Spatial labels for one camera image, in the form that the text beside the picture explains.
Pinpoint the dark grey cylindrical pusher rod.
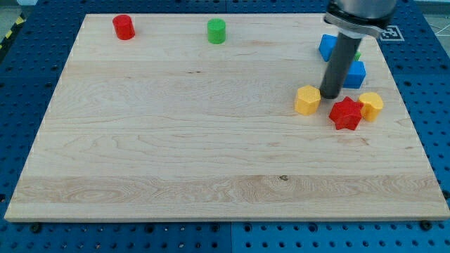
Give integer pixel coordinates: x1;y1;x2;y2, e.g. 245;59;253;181
319;32;362;99

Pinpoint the yellow hexagon block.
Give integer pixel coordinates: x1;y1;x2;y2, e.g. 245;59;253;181
294;85;321;116

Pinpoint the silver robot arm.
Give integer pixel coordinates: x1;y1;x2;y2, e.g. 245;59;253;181
320;0;397;99

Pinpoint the green block behind rod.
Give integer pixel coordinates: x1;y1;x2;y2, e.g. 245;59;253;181
354;51;361;61

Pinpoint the blue block upper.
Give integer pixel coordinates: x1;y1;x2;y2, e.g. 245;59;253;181
319;34;338;62

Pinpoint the blue cube block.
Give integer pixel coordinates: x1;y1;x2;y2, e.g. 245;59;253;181
343;61;366;89

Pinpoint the fiducial marker tag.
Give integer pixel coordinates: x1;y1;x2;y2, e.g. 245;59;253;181
379;25;404;41

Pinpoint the yellow heart block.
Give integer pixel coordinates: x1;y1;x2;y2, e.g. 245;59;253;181
358;92;384;122

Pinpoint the red star block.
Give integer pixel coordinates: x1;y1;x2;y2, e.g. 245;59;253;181
329;96;364;131

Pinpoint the green cylinder block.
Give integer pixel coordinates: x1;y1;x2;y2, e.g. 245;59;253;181
207;18;226;44

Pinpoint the wooden board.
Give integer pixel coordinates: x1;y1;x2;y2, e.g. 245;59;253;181
5;14;449;222

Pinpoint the red cylinder block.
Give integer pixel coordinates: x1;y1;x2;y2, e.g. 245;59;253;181
112;14;135;40

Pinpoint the white object top left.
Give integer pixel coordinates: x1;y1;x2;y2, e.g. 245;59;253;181
16;0;38;6

